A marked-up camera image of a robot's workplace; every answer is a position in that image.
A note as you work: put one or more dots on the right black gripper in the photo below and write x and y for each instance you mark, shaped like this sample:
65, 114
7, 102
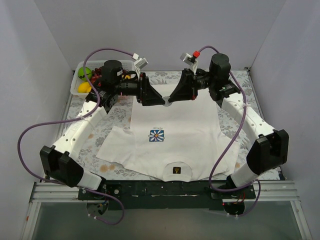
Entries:
189, 84

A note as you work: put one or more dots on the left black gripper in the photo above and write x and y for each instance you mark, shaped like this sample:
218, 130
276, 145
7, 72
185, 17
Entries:
143, 88

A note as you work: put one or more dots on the white printed t-shirt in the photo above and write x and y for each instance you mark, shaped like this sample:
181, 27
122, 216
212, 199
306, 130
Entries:
180, 142

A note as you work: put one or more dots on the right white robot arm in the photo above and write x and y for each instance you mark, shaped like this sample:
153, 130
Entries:
268, 146

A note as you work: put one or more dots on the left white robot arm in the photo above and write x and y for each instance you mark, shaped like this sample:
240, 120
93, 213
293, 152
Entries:
59, 160

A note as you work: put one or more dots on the white plastic fruit basket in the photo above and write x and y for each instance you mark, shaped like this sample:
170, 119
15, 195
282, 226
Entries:
92, 64

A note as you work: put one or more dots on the dark red toy grapes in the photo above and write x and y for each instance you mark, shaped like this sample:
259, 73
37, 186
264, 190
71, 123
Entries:
95, 75

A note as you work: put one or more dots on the floral patterned table mat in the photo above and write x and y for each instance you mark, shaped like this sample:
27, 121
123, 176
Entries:
182, 142

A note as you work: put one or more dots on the green toy fruit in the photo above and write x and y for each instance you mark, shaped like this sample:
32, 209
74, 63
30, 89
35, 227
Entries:
84, 71

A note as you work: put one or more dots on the yellow toy lemon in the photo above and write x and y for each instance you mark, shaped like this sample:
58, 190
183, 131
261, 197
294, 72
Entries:
84, 87

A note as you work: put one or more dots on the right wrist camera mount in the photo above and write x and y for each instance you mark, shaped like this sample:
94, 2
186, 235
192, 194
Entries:
191, 60

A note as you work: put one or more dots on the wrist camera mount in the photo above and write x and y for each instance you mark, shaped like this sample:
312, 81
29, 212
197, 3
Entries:
139, 63
191, 60

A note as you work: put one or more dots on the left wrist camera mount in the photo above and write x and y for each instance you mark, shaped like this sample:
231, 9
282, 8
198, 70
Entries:
139, 63

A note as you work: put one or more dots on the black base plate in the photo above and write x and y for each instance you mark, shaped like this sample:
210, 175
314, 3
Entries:
156, 194

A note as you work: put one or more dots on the aluminium frame rail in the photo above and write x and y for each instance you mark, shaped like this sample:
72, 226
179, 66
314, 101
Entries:
271, 191

